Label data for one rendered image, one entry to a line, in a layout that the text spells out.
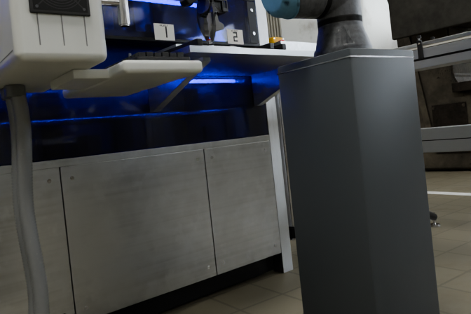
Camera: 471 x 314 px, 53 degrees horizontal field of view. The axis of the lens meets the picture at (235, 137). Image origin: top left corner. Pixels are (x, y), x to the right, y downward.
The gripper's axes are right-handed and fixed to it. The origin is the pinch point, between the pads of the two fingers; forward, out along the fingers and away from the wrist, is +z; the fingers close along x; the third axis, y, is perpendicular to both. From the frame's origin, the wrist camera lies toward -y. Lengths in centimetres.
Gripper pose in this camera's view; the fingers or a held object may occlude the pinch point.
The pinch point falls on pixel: (208, 38)
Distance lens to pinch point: 163.3
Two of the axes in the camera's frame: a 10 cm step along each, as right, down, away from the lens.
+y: 7.6, -0.9, 6.4
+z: 1.1, 9.9, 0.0
